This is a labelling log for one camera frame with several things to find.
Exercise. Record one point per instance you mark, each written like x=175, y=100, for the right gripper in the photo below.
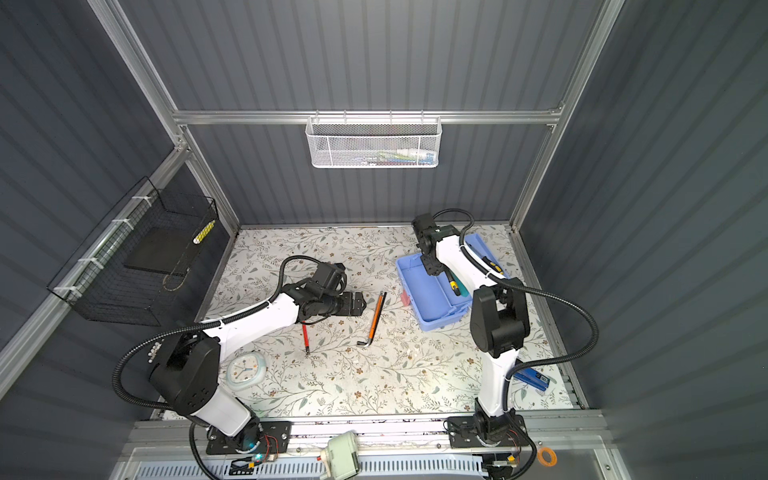
x=430, y=269

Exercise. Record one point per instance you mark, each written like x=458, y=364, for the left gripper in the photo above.
x=348, y=309

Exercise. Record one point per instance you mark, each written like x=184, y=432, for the orange pencil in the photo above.
x=377, y=315

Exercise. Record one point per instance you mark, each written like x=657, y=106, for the white blue tool box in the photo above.
x=433, y=301

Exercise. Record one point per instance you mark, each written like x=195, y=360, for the teal utility knife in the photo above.
x=450, y=278

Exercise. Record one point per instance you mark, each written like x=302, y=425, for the yellow black utility knife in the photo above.
x=457, y=291

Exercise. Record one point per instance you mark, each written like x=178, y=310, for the yellow black screwdriver short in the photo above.
x=493, y=265

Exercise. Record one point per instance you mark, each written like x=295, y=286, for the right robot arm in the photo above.
x=499, y=316

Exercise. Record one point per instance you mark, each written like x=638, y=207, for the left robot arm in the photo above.
x=185, y=361

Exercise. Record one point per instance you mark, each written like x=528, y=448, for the red hex key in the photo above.
x=306, y=340

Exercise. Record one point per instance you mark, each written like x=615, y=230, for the black hex key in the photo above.
x=367, y=339

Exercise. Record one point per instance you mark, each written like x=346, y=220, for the green white device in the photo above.
x=340, y=457

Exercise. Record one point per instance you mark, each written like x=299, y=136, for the blue stapler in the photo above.
x=533, y=378

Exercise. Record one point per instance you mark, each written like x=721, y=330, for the cup of pencils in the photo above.
x=153, y=351

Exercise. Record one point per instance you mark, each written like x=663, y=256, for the white wire wall basket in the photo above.
x=374, y=145

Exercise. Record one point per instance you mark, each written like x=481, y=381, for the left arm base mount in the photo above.
x=265, y=438

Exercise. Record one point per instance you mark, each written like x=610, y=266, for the black wire side basket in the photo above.
x=145, y=268

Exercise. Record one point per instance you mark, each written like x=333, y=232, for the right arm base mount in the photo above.
x=464, y=432

